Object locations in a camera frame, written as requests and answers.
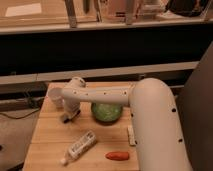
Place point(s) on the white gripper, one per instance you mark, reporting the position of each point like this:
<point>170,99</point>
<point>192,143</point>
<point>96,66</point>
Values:
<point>71,108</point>

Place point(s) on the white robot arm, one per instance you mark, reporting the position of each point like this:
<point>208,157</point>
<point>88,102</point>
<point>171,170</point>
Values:
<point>156,125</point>

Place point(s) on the white sponge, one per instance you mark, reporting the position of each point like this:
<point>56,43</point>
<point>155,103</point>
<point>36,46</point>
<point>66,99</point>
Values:
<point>131,135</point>

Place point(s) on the white paper cup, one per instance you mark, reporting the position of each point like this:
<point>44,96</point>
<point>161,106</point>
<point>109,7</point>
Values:
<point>55,96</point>

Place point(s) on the white tube bottle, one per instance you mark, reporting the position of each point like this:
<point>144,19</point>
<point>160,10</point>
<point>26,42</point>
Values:
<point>79,147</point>

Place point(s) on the green bowl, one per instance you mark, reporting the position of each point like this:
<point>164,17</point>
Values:
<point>106,112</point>

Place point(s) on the orange toy carrot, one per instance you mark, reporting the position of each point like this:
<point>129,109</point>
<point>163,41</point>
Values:
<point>118,156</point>

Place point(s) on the dark chair back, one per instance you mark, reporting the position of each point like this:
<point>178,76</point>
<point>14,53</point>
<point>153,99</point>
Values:
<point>195,105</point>

